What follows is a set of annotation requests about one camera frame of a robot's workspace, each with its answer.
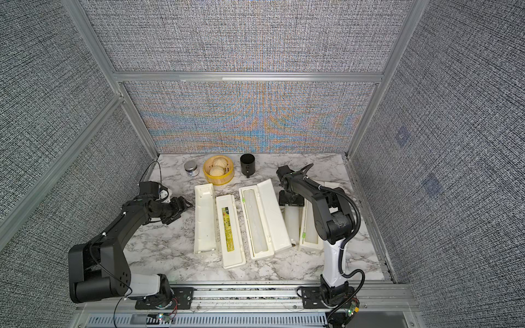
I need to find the white plastic wrap roll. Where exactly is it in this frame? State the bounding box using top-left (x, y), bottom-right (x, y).
top-left (216, 195), bottom-right (246, 270)

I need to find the yellow bowl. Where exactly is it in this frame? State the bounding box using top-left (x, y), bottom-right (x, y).
top-left (203, 155), bottom-right (235, 186)

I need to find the small silver lidded jar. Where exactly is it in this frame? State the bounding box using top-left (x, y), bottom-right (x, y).
top-left (184, 160), bottom-right (199, 177)

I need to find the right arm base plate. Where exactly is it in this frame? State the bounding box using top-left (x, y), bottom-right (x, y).
top-left (296, 286), bottom-right (355, 310)

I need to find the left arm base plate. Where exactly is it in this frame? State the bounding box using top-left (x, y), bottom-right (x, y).
top-left (135, 287), bottom-right (194, 310)

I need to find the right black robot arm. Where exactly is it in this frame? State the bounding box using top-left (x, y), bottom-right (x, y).
top-left (276, 164), bottom-right (362, 307)

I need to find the white wrap dispenser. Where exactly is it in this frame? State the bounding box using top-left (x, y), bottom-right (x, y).
top-left (194, 184), bottom-right (217, 255)
top-left (299, 200), bottom-right (323, 253)
top-left (239, 179), bottom-right (292, 260)

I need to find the black cup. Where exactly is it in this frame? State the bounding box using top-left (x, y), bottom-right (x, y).
top-left (240, 154), bottom-right (256, 178)

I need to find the aluminium front rail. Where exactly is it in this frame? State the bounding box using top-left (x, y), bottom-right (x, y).
top-left (69, 281), bottom-right (425, 327)

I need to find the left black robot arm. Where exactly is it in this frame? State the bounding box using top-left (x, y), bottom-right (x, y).
top-left (68, 196), bottom-right (194, 303)

